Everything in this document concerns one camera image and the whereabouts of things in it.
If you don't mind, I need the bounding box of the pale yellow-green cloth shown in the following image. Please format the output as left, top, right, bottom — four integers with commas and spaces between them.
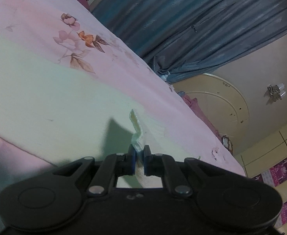
0, 33, 211, 186

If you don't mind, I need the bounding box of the small framed mirror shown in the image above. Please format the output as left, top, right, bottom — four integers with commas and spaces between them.
222, 135, 233, 154

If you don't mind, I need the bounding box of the blue curtain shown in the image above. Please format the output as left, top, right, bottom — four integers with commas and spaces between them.
92, 0, 287, 83

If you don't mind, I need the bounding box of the pink floral bed sheet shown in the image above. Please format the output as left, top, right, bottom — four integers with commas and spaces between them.
0, 0, 247, 235

